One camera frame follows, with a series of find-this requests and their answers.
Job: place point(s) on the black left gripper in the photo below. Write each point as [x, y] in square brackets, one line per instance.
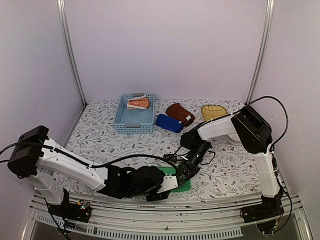
[164, 196]

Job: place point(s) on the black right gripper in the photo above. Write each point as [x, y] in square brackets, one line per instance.
[188, 168]

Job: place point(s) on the green towel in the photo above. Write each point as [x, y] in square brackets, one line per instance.
[168, 170]

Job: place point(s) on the orange bunny pattern towel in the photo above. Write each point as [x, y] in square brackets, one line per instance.
[138, 103]

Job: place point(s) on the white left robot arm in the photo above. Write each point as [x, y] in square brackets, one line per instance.
[36, 155]

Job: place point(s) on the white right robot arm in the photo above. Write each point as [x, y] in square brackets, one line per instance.
[255, 135]

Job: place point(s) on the blue rolled towel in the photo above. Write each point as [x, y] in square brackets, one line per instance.
[168, 123]

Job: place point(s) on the brown rolled towel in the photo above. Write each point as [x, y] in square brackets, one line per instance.
[179, 113]

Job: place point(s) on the yellow woven bamboo tray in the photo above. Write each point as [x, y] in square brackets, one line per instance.
[212, 111]

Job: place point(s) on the white bowl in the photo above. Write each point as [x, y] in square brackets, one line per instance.
[234, 137]

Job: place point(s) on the light blue plastic basket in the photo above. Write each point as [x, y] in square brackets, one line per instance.
[134, 121]

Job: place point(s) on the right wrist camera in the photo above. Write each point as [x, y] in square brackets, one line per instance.
[174, 158]

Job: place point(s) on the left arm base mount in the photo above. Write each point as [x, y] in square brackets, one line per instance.
[79, 211]

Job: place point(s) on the aluminium front rail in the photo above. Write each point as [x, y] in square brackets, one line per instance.
[198, 219]

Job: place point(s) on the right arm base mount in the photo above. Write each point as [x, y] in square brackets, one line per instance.
[268, 208]

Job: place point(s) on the right aluminium frame post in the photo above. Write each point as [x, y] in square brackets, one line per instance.
[262, 49]

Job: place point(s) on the aluminium frame post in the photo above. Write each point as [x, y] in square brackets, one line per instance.
[62, 13]
[262, 49]

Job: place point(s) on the left aluminium frame post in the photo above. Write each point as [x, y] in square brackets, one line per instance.
[62, 13]

